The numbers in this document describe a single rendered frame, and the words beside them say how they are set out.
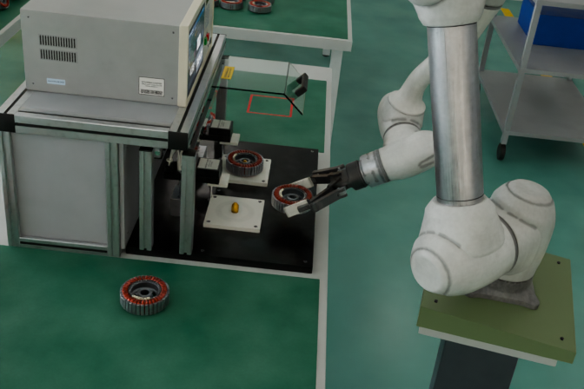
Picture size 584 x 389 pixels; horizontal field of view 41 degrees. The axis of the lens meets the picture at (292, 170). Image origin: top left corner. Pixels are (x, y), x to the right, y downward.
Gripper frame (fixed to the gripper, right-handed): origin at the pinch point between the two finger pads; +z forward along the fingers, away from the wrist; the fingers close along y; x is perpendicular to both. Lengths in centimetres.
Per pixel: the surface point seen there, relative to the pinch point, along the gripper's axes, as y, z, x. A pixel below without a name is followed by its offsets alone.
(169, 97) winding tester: 8.4, 13.0, -41.5
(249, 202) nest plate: -5.2, 13.3, -0.8
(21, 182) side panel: 21, 52, -40
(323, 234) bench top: 1.1, -3.2, 12.8
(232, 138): -23.5, 15.0, -13.3
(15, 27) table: -134, 115, -54
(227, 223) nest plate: 6.5, 17.4, -3.2
